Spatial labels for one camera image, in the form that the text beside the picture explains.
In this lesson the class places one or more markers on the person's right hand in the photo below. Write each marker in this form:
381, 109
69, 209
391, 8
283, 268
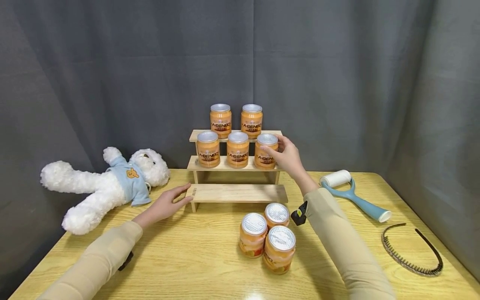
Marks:
290, 162

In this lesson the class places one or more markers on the person's left hand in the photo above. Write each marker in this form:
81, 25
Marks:
159, 208

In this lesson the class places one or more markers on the person's left fingers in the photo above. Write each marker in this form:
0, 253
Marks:
184, 201

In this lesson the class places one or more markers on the person's right thumb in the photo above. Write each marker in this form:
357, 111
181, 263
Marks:
272, 156

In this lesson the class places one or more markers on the person's right index finger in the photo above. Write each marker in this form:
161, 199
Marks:
285, 141

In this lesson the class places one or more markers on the person's left thumb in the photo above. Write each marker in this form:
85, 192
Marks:
178, 190

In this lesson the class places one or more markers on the orange jar with silver lid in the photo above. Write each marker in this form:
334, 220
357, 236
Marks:
208, 153
251, 123
276, 213
252, 237
279, 250
237, 154
221, 123
264, 160

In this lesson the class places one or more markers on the person's right forearm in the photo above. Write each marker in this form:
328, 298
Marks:
345, 246

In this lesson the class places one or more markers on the person's left forearm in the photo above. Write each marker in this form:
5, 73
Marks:
93, 264

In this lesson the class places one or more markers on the wooden three-tier display shelf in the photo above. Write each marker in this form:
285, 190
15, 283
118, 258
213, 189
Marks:
236, 193

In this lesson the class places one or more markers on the black wrist band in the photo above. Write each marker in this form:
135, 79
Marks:
299, 214
126, 261

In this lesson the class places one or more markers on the white teddy bear blue shirt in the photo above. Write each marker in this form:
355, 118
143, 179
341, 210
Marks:
108, 187

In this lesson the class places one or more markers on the black toothed headband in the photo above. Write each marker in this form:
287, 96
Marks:
385, 243

